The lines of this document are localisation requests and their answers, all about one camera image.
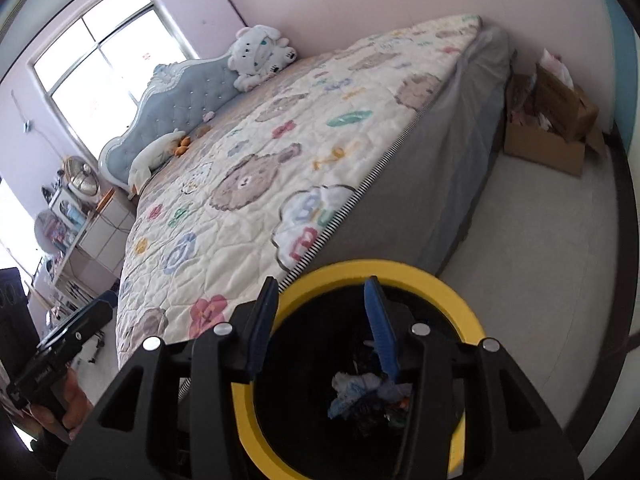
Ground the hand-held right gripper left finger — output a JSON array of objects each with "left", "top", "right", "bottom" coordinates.
[{"left": 56, "top": 276, "right": 281, "bottom": 480}]

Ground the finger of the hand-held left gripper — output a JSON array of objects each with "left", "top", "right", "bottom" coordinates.
[{"left": 50, "top": 304, "right": 114, "bottom": 349}]

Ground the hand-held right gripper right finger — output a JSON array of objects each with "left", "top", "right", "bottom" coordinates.
[{"left": 363, "top": 276, "right": 586, "bottom": 480}]

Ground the yellow-rimmed black bin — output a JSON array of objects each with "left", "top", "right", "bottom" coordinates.
[{"left": 231, "top": 259, "right": 487, "bottom": 480}]

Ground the person's left hand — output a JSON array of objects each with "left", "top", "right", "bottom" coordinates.
[{"left": 31, "top": 369, "right": 95, "bottom": 442}]

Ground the white cluttered desk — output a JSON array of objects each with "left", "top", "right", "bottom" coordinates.
[{"left": 27, "top": 230, "right": 121, "bottom": 321}]

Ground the black cabinet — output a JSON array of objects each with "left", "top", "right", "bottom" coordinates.
[{"left": 0, "top": 267, "right": 38, "bottom": 391}]

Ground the person's leg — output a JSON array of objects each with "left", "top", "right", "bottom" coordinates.
[{"left": 27, "top": 432, "right": 68, "bottom": 480}]

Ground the white nightstand with drawers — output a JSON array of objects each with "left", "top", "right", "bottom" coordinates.
[{"left": 75, "top": 187, "right": 138, "bottom": 266}]

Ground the narrow side window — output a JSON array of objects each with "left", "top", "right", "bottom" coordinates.
[{"left": 0, "top": 177, "right": 43, "bottom": 286}]

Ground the white cosmetic case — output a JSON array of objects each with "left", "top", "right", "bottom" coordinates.
[{"left": 49, "top": 187, "right": 88, "bottom": 231}]

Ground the round metal table fan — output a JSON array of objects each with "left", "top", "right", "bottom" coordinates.
[{"left": 62, "top": 156, "right": 101, "bottom": 196}]

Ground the white goose plush pillow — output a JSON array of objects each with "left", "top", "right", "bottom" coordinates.
[{"left": 127, "top": 129, "right": 186, "bottom": 188}]

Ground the open cardboard box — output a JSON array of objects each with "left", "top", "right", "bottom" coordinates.
[{"left": 502, "top": 62, "right": 608, "bottom": 177}]

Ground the bed with blue tufted headboard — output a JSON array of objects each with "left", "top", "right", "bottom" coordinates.
[{"left": 97, "top": 14, "right": 518, "bottom": 368}]

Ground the large metal-framed window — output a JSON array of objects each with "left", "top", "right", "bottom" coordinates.
[{"left": 29, "top": 0, "right": 201, "bottom": 161}]

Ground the white plush dog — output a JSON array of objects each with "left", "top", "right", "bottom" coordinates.
[{"left": 227, "top": 25, "right": 297, "bottom": 92}]

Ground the pink plastic bag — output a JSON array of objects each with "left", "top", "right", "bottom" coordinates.
[{"left": 540, "top": 49, "right": 576, "bottom": 88}]

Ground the hanging wall cable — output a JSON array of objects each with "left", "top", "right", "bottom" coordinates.
[{"left": 10, "top": 90, "right": 66, "bottom": 161}]

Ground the blue door frame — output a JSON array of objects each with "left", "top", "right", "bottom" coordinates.
[{"left": 597, "top": 0, "right": 640, "bottom": 146}]

